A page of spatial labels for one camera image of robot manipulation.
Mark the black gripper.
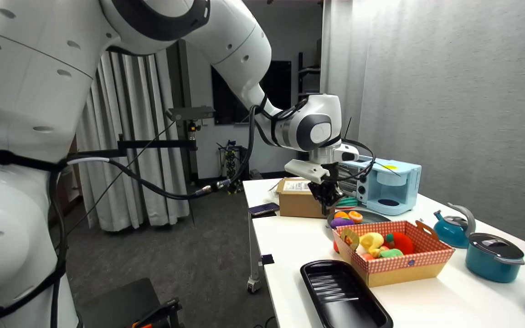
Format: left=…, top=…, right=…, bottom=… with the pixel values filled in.
left=307, top=174, right=345, bottom=214

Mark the red checked basket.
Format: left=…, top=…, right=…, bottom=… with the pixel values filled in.
left=332, top=218, right=458, bottom=287

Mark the purple plush toy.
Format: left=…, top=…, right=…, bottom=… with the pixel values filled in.
left=328, top=216, right=358, bottom=231

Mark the kiwi slice plush toy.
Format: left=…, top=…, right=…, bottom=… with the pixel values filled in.
left=341, top=227, right=363, bottom=247

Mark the yellow plush toy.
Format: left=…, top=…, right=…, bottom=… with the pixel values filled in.
left=358, top=231, right=387, bottom=256

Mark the green plush toy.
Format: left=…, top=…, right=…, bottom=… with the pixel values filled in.
left=378, top=245, right=405, bottom=260

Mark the large red plush toy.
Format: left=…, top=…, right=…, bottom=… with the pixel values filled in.
left=392, top=231, right=418, bottom=254

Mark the small green toy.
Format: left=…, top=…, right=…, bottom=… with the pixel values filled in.
left=338, top=194, right=361, bottom=209

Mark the cardboard box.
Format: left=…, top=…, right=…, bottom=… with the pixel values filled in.
left=276, top=174, right=328, bottom=218

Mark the gray round plate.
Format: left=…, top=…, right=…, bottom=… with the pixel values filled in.
left=328, top=205, right=394, bottom=229

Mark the dark rectangular device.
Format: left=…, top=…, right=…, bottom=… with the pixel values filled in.
left=248, top=201, right=281, bottom=218

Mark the blue toy oven coffee maker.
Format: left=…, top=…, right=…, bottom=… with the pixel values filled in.
left=341, top=156, right=423, bottom=218

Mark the table leg with caster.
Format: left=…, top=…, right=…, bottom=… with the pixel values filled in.
left=246, top=227, right=266, bottom=296

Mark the black plastic tray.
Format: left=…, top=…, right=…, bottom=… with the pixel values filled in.
left=299, top=258, right=396, bottom=328

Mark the small black floor device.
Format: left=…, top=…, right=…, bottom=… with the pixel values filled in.
left=215, top=139, right=245, bottom=191

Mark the teal toy kettle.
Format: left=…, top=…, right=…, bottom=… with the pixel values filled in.
left=432, top=200, right=478, bottom=249

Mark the black monitor screen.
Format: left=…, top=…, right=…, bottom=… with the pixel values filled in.
left=210, top=57, right=296, bottom=127

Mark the teal bowl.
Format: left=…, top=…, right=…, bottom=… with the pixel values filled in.
left=463, top=231, right=525, bottom=283

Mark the black tripod stand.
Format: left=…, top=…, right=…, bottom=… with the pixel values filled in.
left=115, top=105, right=217, bottom=154

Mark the white pleated curtain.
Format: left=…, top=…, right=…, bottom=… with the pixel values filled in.
left=73, top=47, right=194, bottom=234

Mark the black flat box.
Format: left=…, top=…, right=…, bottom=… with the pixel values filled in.
left=79, top=276, right=183, bottom=328

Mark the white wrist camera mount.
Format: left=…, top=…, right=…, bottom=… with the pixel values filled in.
left=283, top=139, right=363, bottom=185

